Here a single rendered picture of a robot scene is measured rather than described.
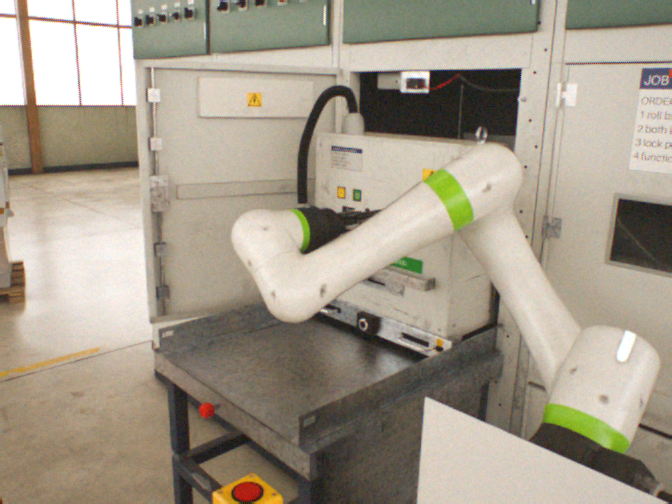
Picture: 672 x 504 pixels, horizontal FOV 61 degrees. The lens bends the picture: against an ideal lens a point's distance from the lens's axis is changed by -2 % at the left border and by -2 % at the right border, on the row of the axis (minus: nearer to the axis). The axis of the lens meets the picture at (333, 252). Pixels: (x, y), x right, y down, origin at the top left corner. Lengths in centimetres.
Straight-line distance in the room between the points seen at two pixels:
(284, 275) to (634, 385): 58
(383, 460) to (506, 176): 67
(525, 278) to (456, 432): 40
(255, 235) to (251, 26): 125
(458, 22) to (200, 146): 78
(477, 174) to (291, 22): 112
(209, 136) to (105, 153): 1131
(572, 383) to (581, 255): 53
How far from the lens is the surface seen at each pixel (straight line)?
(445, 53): 163
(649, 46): 139
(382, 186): 152
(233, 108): 174
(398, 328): 155
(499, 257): 120
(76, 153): 1281
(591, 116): 140
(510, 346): 160
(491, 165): 109
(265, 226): 107
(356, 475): 132
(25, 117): 1250
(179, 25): 265
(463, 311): 151
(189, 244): 178
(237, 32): 227
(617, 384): 96
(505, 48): 153
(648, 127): 136
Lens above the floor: 149
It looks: 15 degrees down
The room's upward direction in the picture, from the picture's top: 1 degrees clockwise
